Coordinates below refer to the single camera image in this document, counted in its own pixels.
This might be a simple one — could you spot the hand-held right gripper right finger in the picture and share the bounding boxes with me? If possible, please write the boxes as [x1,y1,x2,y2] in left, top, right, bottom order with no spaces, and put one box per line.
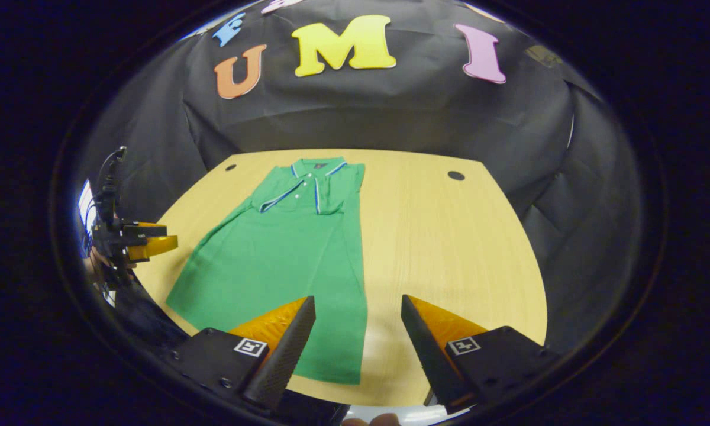
[401,294,563,415]

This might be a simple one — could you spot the black backdrop cloth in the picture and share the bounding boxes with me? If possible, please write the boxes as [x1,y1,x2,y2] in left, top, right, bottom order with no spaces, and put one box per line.
[77,0,646,356]

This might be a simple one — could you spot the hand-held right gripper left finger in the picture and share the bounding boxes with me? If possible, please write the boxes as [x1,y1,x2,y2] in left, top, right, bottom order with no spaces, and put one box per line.
[169,296,317,412]

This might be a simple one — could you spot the green T-shirt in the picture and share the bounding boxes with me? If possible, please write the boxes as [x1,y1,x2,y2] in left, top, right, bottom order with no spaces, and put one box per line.
[166,157,369,385]

